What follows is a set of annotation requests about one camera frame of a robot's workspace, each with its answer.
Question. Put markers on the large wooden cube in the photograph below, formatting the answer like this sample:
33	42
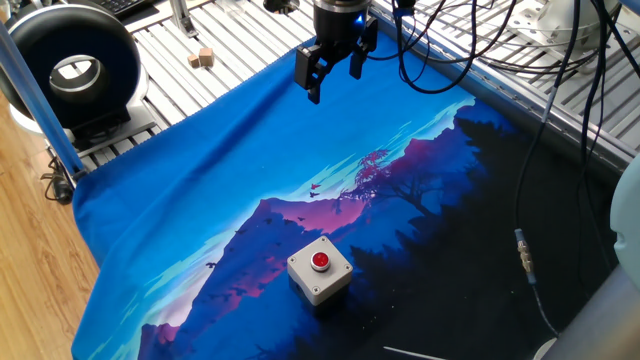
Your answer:
206	57

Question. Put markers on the grey push button box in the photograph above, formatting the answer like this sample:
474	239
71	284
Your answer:
310	286

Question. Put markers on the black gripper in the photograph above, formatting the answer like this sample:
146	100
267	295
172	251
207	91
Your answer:
340	30

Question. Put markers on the blue mountain landscape print cloth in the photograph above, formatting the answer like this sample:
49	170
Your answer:
200	150

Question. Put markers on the small wooden cube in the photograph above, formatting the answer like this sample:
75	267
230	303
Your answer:
193	61

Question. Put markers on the short aluminium bracket post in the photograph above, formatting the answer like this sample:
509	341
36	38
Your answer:
182	20

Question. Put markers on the blue pole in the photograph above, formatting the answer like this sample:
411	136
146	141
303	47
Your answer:
35	100

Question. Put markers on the red round push button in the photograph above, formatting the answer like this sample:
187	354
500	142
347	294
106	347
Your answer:
320	260

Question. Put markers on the black keyboard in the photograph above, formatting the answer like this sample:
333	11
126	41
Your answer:
120	5

